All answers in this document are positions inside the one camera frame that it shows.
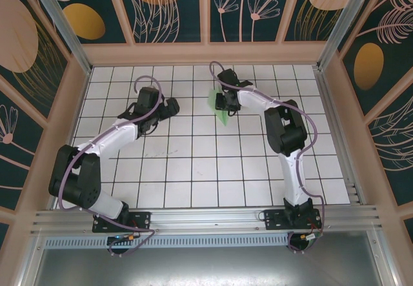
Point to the small controller circuit board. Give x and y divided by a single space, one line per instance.
124 238
311 236

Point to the wide aluminium mounting rail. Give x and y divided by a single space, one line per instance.
209 218

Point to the aluminium frame post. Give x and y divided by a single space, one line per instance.
344 21
61 21

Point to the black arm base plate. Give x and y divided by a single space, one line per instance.
274 218
142 219

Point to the aluminium table edge rail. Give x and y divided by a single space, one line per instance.
329 105

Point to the grey metal sheet panel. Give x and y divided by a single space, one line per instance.
209 266

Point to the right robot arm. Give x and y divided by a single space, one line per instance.
285 131

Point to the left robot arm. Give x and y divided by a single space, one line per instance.
77 182

